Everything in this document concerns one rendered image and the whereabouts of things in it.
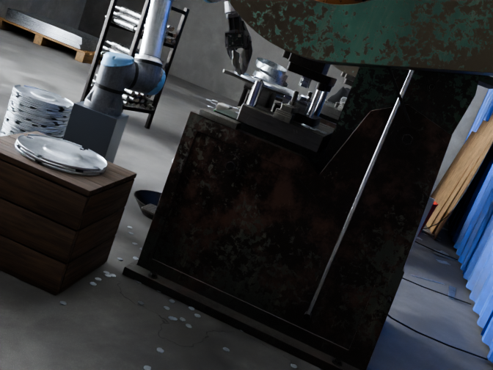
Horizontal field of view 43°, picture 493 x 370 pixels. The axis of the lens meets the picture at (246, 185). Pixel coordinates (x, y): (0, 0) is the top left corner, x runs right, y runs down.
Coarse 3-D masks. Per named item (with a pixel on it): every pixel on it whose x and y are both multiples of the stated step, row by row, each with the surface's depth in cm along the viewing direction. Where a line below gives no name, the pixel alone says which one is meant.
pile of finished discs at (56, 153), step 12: (24, 144) 197; (36, 144) 202; (48, 144) 205; (60, 144) 212; (72, 144) 218; (36, 156) 192; (48, 156) 194; (60, 156) 198; (72, 156) 201; (84, 156) 209; (96, 156) 214; (60, 168) 193; (72, 168) 194; (84, 168) 194; (96, 168) 204
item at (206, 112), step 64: (192, 128) 215; (192, 192) 219; (256, 192) 214; (320, 192) 208; (384, 192) 202; (192, 256) 222; (256, 256) 217; (320, 256) 211; (384, 256) 205; (256, 320) 219; (320, 320) 214; (384, 320) 208
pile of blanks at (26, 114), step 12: (12, 96) 299; (24, 96) 294; (12, 108) 300; (24, 108) 295; (36, 108) 295; (48, 108) 296; (60, 108) 301; (72, 108) 311; (12, 120) 298; (24, 120) 296; (36, 120) 296; (48, 120) 299; (60, 120) 307; (12, 132) 300; (24, 132) 297; (48, 132) 301; (60, 132) 307
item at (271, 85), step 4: (236, 72) 227; (244, 76) 223; (248, 76) 237; (256, 76) 246; (252, 80) 221; (264, 80) 247; (268, 84) 228; (272, 84) 234; (276, 84) 248; (272, 88) 220; (276, 88) 228; (280, 88) 230; (284, 88) 247; (284, 92) 221; (288, 92) 233; (292, 92) 241; (304, 96) 238
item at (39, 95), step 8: (16, 88) 302; (24, 88) 309; (32, 88) 316; (32, 96) 298; (40, 96) 302; (48, 96) 309; (56, 96) 319; (56, 104) 298; (64, 104) 307; (72, 104) 314
